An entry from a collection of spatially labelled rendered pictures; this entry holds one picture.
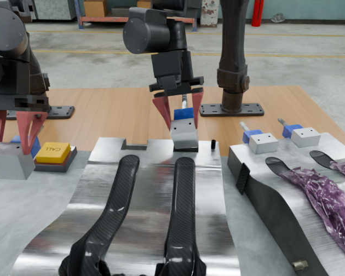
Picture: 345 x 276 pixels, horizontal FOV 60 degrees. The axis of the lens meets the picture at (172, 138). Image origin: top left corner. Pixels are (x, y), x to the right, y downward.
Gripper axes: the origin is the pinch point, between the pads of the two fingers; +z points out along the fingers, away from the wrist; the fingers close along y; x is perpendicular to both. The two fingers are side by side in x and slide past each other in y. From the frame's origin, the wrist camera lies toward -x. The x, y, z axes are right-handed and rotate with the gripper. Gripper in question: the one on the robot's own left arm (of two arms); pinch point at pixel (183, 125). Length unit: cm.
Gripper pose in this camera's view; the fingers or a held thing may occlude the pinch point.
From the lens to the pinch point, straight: 60.1
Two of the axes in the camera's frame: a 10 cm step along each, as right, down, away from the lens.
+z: 1.4, 9.6, 2.3
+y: 9.8, -1.1, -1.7
